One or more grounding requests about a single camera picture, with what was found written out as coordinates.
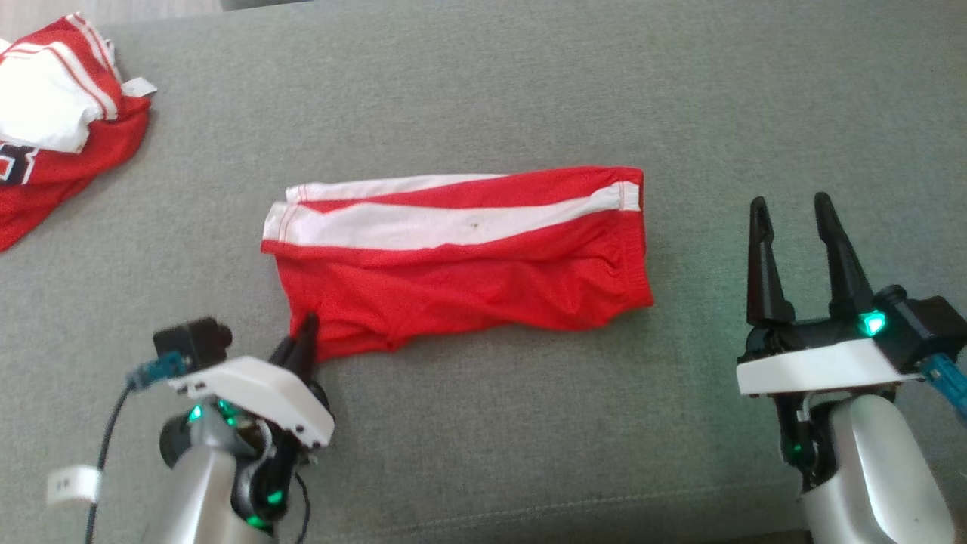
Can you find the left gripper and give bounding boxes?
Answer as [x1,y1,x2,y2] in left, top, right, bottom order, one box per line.
[168,311,335,451]

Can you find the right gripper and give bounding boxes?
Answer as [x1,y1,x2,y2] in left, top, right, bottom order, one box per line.
[737,192,928,398]

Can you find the red shorts with white stripes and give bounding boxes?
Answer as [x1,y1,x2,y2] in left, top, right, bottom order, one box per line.
[261,166,655,363]

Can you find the red basketball jersey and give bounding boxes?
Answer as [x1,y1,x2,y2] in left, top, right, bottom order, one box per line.
[0,13,158,252]

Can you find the large grey sofa seat cushion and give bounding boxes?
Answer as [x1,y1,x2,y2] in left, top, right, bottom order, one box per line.
[0,0,967,544]

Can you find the blue left camera cable plug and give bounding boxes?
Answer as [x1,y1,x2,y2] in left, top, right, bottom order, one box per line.
[125,351,187,391]

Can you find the blue camera cable plug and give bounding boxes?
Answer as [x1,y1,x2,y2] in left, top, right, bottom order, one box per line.
[922,353,967,421]
[125,351,187,391]

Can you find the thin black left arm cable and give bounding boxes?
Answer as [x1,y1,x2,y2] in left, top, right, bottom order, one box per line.
[291,470,312,544]

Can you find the blue right camera cable plug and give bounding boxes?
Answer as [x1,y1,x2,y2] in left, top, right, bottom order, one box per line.
[922,353,967,421]

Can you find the black left camera cable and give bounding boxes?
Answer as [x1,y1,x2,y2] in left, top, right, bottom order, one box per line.
[83,380,135,544]

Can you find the white cable label tag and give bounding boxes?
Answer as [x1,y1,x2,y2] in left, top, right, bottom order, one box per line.
[46,466,103,506]

